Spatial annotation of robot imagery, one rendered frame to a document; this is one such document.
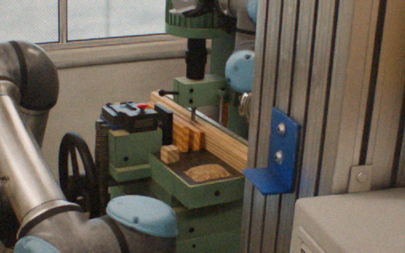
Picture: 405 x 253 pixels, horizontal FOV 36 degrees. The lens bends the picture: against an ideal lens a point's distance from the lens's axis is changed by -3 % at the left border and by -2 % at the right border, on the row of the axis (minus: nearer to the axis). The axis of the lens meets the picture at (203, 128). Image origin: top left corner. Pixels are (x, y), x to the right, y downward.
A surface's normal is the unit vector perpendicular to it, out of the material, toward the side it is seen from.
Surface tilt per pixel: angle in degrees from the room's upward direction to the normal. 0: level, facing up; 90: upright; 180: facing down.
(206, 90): 90
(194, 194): 90
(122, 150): 90
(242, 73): 90
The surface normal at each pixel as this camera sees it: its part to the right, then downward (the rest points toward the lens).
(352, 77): 0.29, 0.33
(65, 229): 0.29, -0.64
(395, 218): 0.05, -0.94
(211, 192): 0.49, 0.31
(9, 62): 0.56, -0.28
